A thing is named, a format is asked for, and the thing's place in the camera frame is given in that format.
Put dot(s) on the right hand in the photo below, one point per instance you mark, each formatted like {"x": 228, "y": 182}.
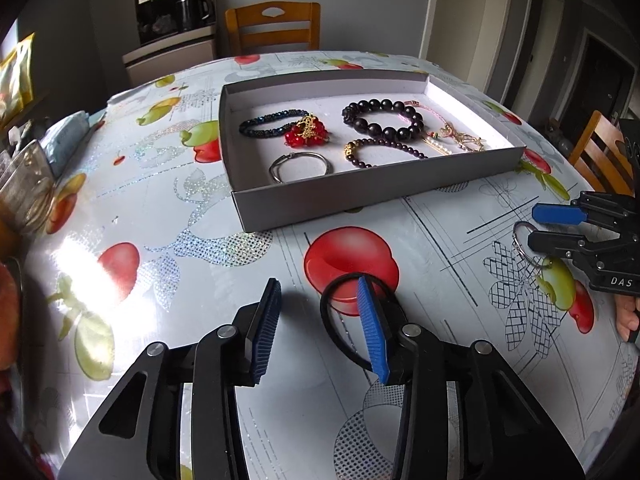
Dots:
{"x": 627, "y": 315}

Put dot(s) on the light blue tissue pack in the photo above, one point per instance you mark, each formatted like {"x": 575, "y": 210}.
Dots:
{"x": 62, "y": 139}

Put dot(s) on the fruit pattern tablecloth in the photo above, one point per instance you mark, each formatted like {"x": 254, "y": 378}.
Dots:
{"x": 147, "y": 246}

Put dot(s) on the pearl gold hair clip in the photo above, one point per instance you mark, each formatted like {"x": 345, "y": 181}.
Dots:
{"x": 436, "y": 146}

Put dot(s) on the silver ring bangle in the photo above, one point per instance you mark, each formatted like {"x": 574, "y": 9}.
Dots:
{"x": 525, "y": 247}

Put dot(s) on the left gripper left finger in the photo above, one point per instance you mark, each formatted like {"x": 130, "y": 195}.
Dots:
{"x": 135, "y": 432}

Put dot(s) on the wooden chair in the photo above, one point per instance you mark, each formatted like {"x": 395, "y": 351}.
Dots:
{"x": 598, "y": 158}
{"x": 273, "y": 24}

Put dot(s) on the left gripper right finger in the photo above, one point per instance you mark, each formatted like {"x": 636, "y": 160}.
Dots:
{"x": 503, "y": 431}

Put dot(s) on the grey shallow box tray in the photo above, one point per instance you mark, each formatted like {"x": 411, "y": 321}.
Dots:
{"x": 387, "y": 173}

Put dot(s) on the clear glass jar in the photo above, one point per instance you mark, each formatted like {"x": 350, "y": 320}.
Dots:
{"x": 27, "y": 188}

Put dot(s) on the grey small cabinet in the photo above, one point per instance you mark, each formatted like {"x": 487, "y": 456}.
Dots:
{"x": 171, "y": 54}

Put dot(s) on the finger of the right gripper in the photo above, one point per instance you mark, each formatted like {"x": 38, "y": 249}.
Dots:
{"x": 558, "y": 214}
{"x": 560, "y": 244}

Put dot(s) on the silver bangle in tray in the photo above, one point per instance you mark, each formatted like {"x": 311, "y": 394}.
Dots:
{"x": 299, "y": 166}

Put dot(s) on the yellow snack bag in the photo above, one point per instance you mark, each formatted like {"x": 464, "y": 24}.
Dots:
{"x": 16, "y": 84}

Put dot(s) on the black coffee machine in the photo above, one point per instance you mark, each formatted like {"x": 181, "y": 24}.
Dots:
{"x": 159, "y": 19}

